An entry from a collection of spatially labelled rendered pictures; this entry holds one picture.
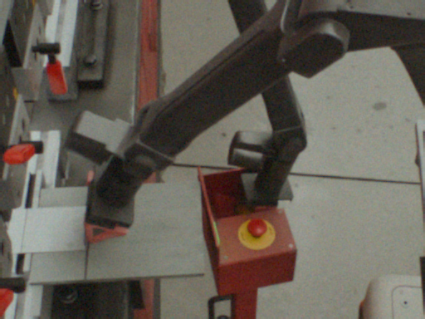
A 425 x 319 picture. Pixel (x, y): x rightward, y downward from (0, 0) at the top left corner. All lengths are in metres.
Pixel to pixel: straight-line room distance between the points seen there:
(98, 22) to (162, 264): 0.74
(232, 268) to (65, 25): 0.62
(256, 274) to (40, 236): 0.46
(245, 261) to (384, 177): 1.26
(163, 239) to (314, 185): 1.41
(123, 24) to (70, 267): 0.75
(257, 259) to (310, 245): 0.97
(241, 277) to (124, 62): 0.54
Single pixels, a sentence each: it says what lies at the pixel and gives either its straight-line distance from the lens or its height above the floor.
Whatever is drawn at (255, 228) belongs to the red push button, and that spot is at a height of 0.81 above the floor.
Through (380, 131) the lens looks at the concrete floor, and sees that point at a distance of 2.70.
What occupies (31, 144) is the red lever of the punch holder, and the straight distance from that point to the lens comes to 0.92.
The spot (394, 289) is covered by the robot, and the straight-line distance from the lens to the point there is 1.96.
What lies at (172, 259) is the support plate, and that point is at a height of 1.00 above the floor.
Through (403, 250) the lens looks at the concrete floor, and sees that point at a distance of 2.38.
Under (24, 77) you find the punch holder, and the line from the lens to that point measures 1.06.
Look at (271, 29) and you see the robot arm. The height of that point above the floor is 1.51.
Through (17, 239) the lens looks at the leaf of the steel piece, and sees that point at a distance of 1.17.
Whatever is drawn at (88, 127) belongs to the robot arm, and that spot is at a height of 1.24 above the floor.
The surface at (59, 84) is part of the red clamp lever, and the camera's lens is 1.13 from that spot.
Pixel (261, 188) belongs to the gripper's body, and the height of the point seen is 0.82.
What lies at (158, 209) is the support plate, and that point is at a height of 1.00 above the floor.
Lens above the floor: 1.93
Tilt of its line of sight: 50 degrees down
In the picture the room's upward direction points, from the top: 4 degrees clockwise
